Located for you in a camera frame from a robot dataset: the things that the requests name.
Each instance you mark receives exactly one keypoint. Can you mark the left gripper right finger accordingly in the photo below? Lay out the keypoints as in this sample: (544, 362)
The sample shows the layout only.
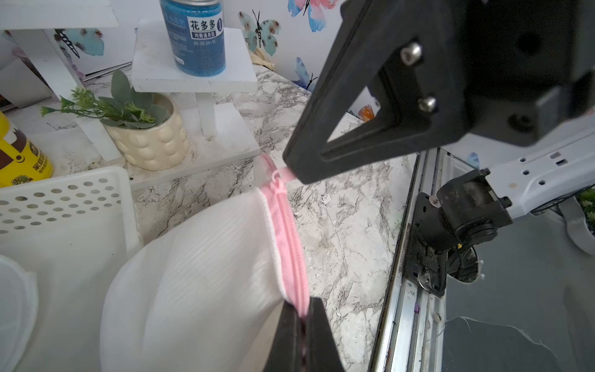
(321, 353)

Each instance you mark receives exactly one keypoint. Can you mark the small green potted plant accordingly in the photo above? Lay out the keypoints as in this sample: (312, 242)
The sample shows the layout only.
(146, 127)

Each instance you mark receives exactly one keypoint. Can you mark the white plastic basket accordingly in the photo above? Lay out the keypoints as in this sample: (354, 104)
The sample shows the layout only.
(75, 233)

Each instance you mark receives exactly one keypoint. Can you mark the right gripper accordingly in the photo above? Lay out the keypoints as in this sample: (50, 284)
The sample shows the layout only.
(532, 67)

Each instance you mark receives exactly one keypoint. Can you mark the white mesh laundry bag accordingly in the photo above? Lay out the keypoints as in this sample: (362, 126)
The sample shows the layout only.
(197, 298)

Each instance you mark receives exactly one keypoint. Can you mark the blue label jar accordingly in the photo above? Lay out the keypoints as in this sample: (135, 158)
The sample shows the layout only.
(196, 33)

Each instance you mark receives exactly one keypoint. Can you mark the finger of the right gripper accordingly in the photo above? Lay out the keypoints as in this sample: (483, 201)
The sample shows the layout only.
(393, 84)

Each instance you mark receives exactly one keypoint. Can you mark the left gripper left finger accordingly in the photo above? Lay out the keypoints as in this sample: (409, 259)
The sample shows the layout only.
(287, 351)

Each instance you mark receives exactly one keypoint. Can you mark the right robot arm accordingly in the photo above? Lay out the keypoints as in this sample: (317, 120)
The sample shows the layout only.
(473, 207)

